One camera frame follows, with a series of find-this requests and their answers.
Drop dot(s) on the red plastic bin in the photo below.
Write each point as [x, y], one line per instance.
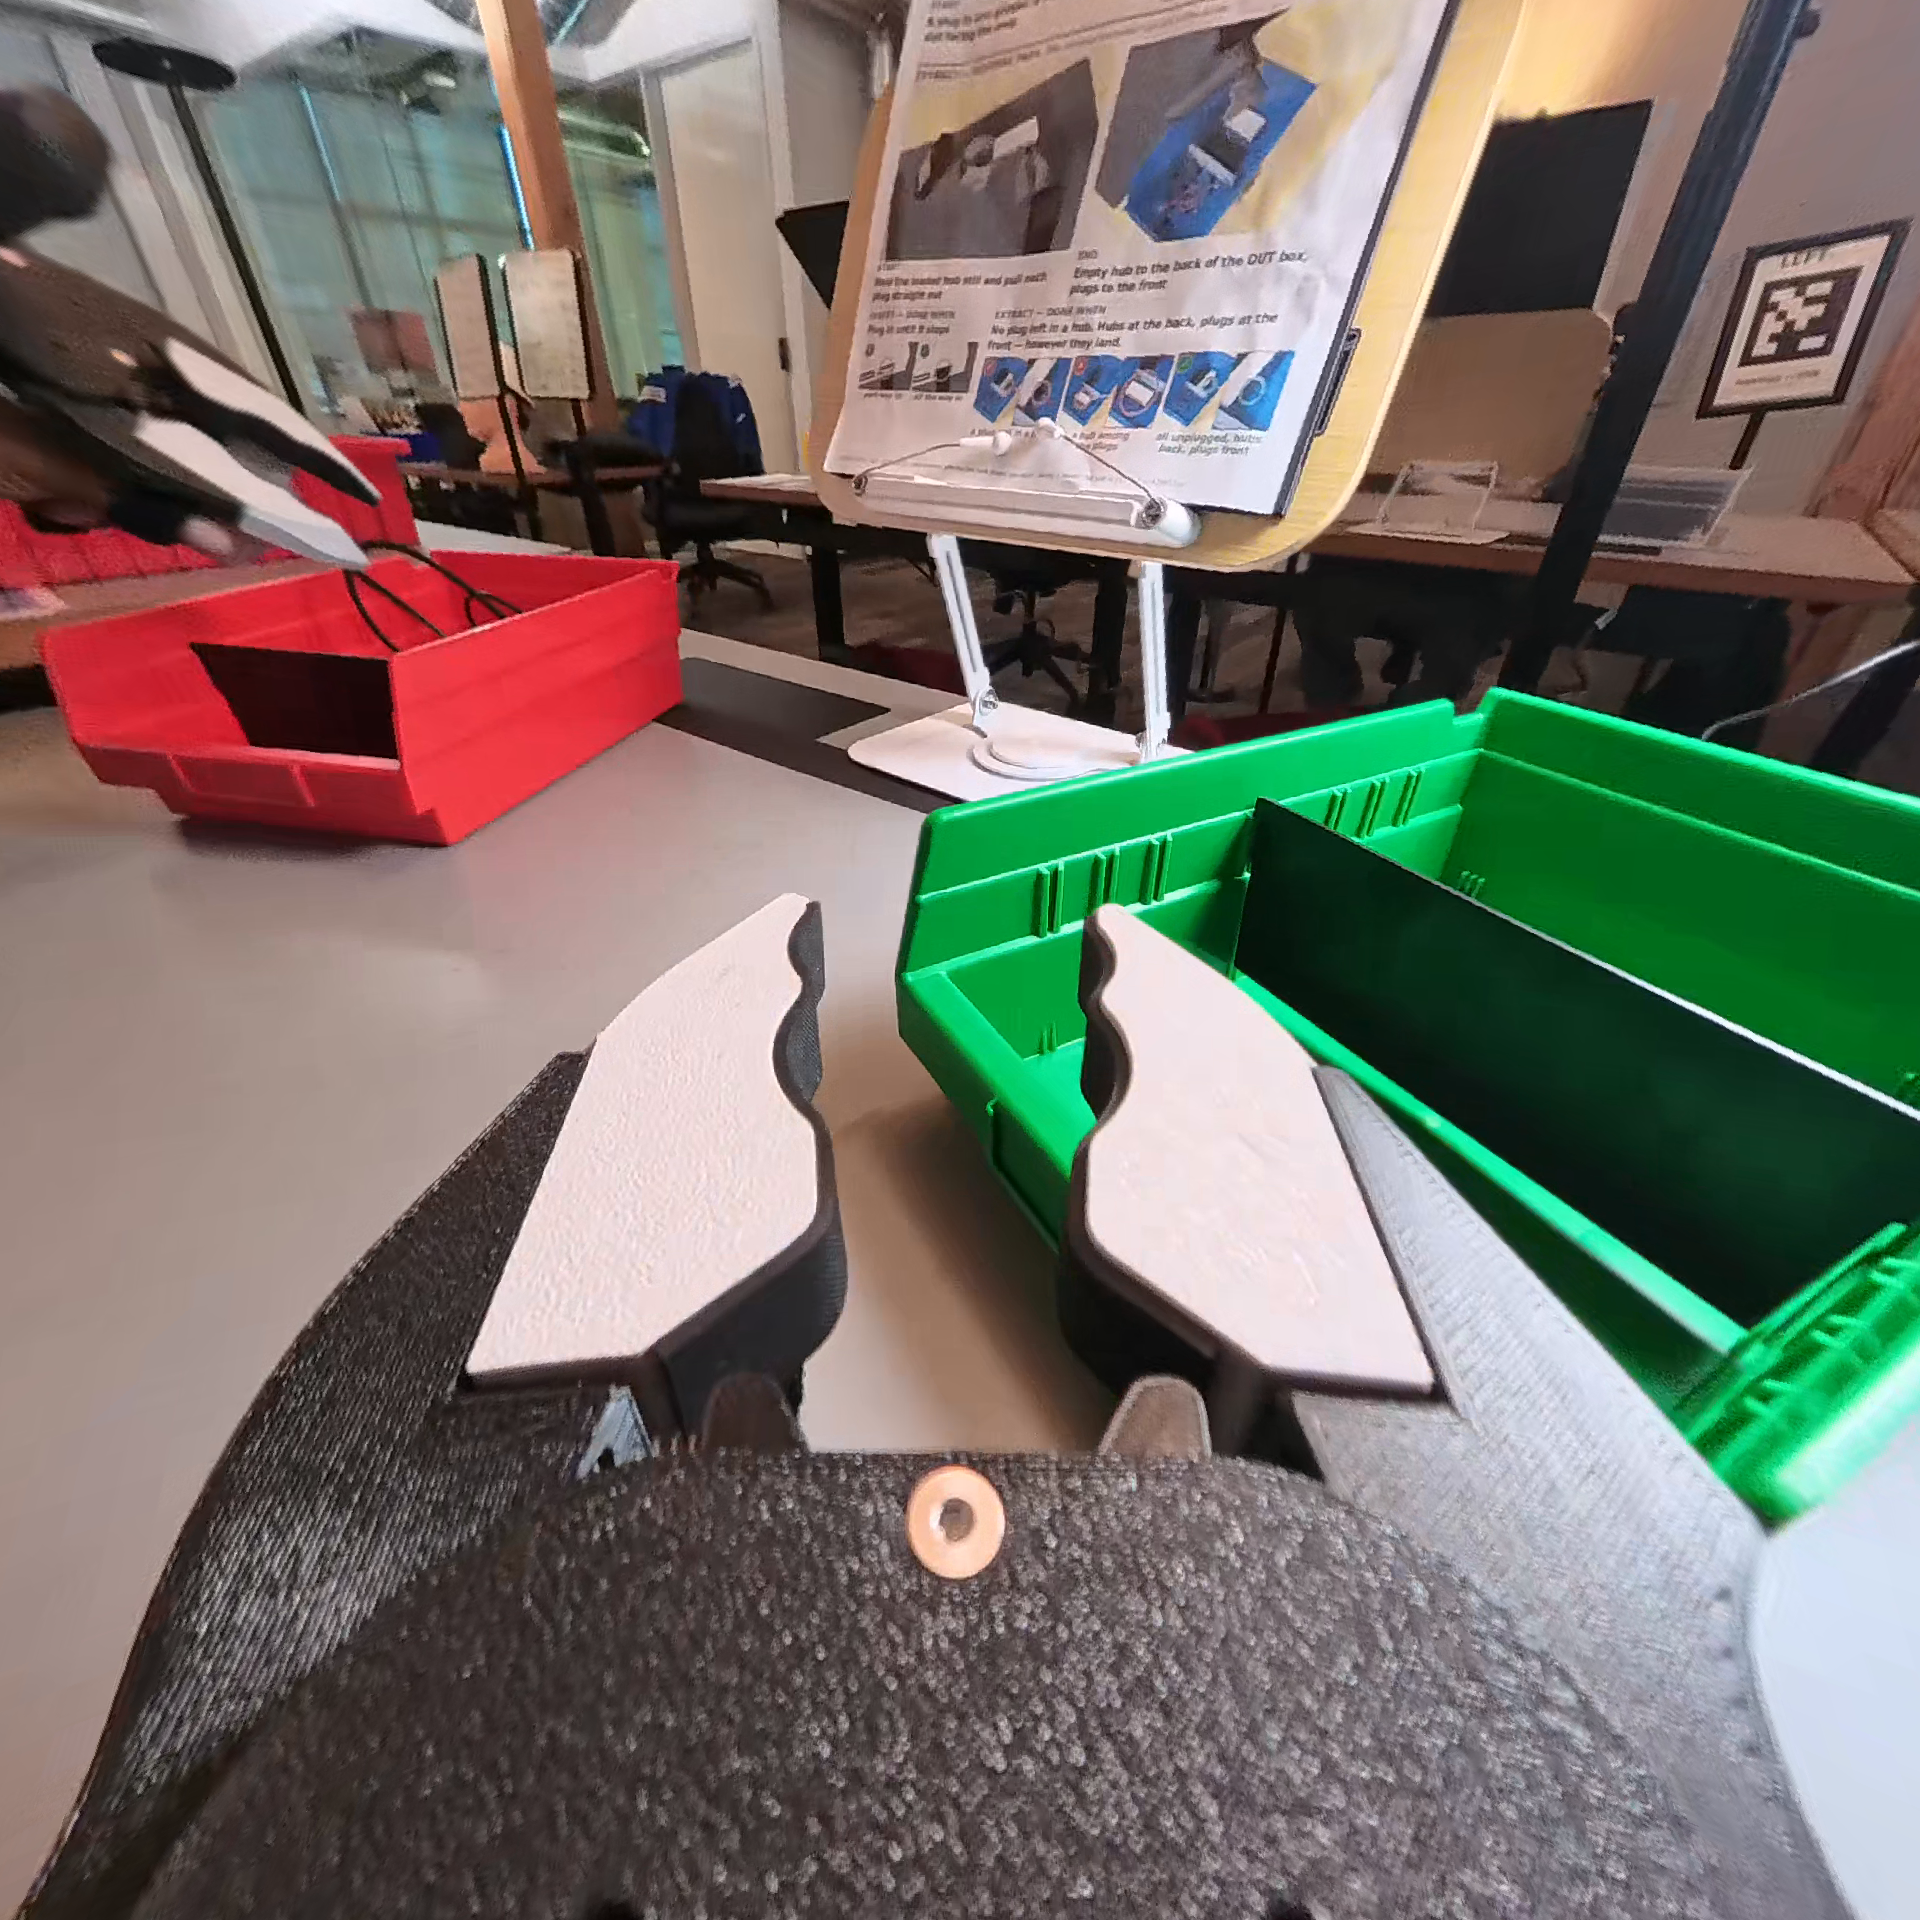
[512, 717]

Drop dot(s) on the green plastic bin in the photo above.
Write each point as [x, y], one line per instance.
[1652, 811]

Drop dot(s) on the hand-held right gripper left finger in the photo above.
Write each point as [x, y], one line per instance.
[660, 1174]

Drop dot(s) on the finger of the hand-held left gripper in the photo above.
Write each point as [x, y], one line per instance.
[239, 504]
[258, 408]

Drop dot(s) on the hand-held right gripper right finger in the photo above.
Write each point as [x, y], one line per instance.
[1243, 1185]

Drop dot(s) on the red ribbed crate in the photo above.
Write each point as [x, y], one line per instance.
[89, 548]

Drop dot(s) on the clear acrylic holder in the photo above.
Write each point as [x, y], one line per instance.
[1432, 504]

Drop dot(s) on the clear plastic container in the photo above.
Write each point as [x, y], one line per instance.
[1680, 512]

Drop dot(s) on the instruction sheet on stand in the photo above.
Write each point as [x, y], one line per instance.
[1050, 749]

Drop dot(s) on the dark metal post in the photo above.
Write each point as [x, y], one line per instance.
[1652, 345]

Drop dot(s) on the black triangular panel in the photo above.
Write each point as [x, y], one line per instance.
[820, 249]

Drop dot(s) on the whiteboard on stand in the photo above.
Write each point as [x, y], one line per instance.
[549, 323]
[468, 323]

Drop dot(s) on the printed instruction sheet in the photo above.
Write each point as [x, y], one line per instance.
[1202, 374]

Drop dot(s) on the black white marker sign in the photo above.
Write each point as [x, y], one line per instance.
[1810, 323]

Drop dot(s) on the black office chair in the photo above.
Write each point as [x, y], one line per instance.
[706, 452]

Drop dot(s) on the black floor lamp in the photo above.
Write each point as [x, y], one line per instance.
[162, 63]

